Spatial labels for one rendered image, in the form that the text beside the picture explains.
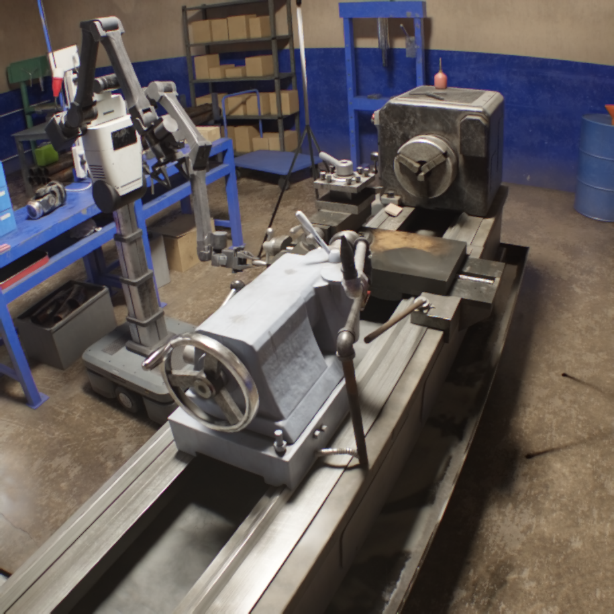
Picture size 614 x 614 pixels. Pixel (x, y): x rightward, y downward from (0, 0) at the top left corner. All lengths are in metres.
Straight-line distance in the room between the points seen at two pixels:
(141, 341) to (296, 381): 1.64
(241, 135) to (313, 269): 5.23
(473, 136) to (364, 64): 3.79
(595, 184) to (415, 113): 2.92
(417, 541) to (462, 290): 0.80
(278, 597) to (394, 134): 1.98
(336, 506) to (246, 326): 0.41
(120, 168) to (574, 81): 4.41
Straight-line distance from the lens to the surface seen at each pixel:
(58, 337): 3.21
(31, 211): 3.13
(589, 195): 5.15
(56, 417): 2.96
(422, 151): 2.25
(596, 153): 5.03
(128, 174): 2.39
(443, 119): 2.41
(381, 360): 1.53
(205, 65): 6.57
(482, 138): 2.34
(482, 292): 1.80
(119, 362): 2.73
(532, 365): 3.02
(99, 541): 1.19
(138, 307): 2.62
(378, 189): 2.04
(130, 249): 2.50
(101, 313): 3.43
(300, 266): 1.30
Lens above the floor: 1.74
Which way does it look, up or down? 29 degrees down
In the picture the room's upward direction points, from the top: 5 degrees counter-clockwise
